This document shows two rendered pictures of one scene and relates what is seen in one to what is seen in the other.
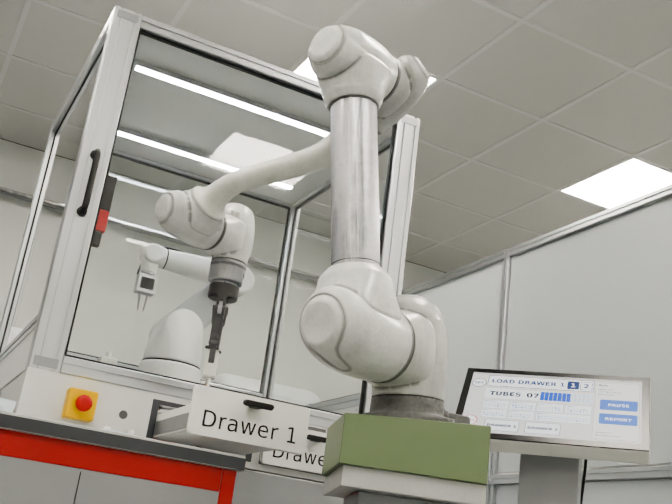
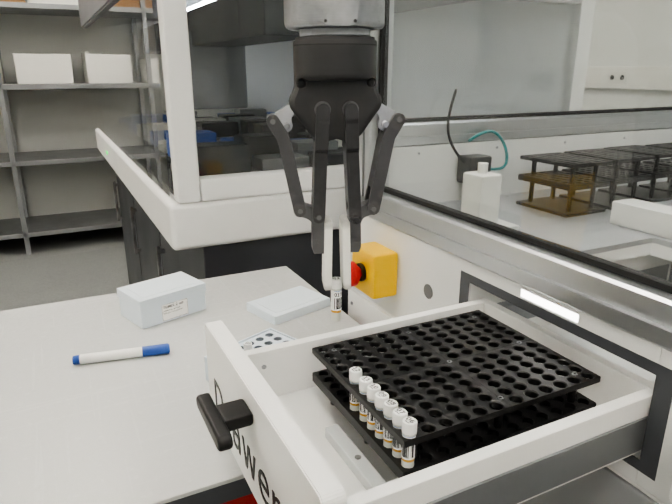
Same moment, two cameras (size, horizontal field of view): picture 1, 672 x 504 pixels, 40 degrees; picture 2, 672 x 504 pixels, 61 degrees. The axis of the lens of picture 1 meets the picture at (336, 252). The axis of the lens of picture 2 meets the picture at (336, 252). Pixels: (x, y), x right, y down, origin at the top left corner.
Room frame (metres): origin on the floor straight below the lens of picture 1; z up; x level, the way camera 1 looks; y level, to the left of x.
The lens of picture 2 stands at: (2.19, -0.27, 1.18)
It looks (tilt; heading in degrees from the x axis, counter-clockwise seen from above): 18 degrees down; 88
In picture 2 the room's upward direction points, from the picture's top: straight up
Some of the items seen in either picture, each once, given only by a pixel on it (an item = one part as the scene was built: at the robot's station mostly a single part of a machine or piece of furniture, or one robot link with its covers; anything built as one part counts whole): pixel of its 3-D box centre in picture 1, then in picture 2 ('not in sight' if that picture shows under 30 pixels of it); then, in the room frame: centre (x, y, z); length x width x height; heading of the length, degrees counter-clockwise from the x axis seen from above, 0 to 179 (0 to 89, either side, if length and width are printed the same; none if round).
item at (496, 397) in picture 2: not in sight; (447, 389); (2.32, 0.23, 0.87); 0.22 x 0.18 x 0.06; 25
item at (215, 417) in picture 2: (256, 405); (227, 416); (2.11, 0.13, 0.91); 0.07 x 0.04 x 0.01; 115
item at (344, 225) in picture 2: not in sight; (344, 251); (2.22, 0.27, 1.00); 0.03 x 0.01 x 0.07; 95
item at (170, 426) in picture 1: (218, 431); (454, 391); (2.33, 0.23, 0.86); 0.40 x 0.26 x 0.06; 25
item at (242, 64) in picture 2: not in sight; (272, 82); (2.02, 1.98, 1.13); 1.78 x 1.14 x 0.45; 115
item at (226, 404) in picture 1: (250, 420); (260, 440); (2.14, 0.14, 0.87); 0.29 x 0.02 x 0.11; 115
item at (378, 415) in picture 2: not in sight; (360, 388); (2.23, 0.19, 0.90); 0.18 x 0.02 x 0.01; 115
